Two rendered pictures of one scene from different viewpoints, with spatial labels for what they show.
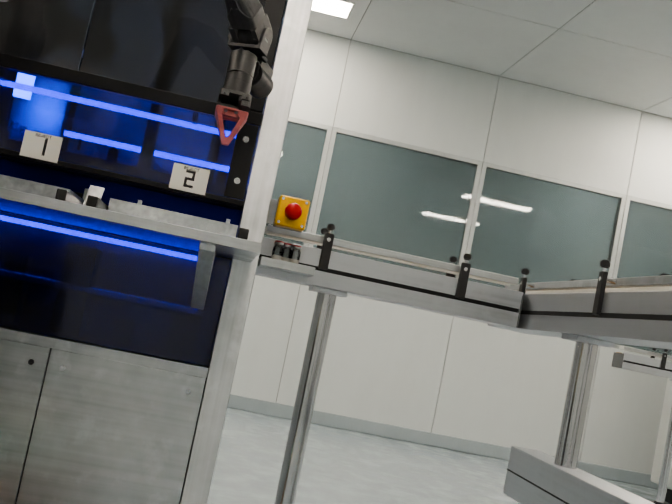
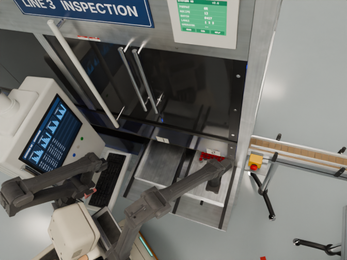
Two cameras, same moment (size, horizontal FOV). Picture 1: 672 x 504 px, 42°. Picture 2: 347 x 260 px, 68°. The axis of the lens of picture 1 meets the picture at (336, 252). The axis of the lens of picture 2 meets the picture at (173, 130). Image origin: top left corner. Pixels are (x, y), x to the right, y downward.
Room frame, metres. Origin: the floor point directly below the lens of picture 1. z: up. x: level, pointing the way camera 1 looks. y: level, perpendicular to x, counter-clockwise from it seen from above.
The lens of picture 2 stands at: (1.39, 0.08, 2.46)
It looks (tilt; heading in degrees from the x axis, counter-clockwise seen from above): 58 degrees down; 41
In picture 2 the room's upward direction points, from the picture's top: 16 degrees counter-clockwise
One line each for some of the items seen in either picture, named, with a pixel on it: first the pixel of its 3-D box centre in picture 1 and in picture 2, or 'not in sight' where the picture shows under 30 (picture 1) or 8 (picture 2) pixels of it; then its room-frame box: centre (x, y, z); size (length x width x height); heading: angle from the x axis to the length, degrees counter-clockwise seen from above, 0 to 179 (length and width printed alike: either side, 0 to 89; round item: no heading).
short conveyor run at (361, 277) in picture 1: (389, 270); (306, 156); (2.26, -0.14, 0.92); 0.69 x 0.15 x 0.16; 97
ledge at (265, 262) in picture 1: (285, 267); (256, 163); (2.13, 0.11, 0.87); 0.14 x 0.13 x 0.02; 7
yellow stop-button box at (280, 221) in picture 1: (291, 213); (255, 160); (2.09, 0.12, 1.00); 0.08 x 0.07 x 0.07; 7
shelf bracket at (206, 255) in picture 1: (202, 279); not in sight; (1.87, 0.27, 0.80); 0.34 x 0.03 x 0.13; 7
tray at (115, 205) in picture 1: (176, 227); (209, 173); (1.94, 0.36, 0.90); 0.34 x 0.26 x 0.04; 7
